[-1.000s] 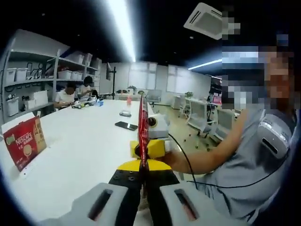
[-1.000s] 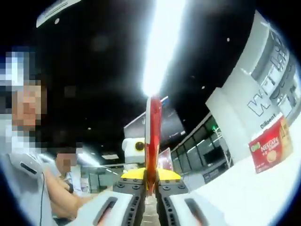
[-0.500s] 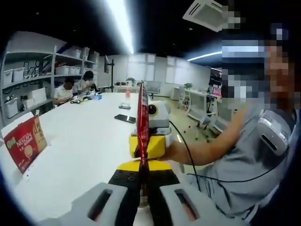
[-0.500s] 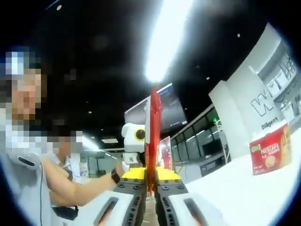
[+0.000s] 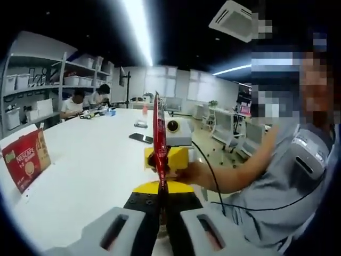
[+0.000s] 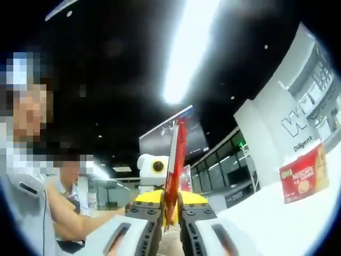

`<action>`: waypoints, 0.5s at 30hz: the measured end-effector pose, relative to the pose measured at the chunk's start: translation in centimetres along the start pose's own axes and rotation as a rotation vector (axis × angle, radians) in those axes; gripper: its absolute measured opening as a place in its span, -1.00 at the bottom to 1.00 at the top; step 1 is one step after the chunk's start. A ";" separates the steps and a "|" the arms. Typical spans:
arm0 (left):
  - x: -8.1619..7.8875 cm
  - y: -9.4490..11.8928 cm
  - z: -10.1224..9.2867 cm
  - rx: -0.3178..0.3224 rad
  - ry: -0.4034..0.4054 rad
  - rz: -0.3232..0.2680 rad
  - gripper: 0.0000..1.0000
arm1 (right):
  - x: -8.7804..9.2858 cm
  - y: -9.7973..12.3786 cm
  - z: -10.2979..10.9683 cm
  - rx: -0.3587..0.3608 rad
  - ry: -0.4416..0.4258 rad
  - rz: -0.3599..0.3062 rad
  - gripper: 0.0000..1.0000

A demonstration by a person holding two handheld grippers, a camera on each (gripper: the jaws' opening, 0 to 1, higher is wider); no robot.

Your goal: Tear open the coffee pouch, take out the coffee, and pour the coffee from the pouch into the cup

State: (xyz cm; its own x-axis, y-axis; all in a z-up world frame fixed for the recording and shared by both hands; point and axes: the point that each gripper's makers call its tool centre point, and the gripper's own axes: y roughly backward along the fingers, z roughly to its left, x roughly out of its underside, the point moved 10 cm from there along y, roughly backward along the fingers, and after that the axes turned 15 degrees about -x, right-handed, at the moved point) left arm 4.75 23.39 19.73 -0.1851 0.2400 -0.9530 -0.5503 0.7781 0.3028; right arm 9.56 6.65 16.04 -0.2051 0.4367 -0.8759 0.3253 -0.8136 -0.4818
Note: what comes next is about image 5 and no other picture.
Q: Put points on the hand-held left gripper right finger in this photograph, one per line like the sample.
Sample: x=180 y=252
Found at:
x=183 y=202

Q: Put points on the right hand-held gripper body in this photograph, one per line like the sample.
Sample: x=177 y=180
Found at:
x=179 y=130

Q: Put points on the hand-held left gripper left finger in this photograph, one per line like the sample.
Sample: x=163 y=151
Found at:
x=141 y=202

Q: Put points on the red coffee pouch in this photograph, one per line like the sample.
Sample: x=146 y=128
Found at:
x=160 y=133

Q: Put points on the clear glass cup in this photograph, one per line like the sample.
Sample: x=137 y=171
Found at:
x=142 y=124

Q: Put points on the red coffee box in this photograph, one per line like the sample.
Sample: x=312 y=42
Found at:
x=26 y=162

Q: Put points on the person's right hand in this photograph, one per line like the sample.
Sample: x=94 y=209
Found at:
x=194 y=173

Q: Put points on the black phone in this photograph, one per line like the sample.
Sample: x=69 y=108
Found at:
x=141 y=138

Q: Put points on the white office chair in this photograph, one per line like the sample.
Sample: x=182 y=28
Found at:
x=250 y=138
x=226 y=125

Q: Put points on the small blue box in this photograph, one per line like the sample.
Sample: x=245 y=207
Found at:
x=112 y=113

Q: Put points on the black monitor on stand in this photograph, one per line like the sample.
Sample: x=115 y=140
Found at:
x=125 y=85

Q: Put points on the person in grey shirt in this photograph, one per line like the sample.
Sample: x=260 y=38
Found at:
x=266 y=226

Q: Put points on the ceiling light strip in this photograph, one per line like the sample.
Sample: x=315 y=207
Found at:
x=141 y=32

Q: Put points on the row of white storage bins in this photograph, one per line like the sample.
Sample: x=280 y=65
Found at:
x=74 y=80

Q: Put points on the ceiling air vent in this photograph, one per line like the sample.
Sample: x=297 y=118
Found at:
x=231 y=18

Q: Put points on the grey chest device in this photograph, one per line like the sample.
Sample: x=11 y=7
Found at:
x=309 y=154

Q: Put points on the grey metal shelf rack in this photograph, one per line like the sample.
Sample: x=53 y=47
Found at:
x=40 y=88

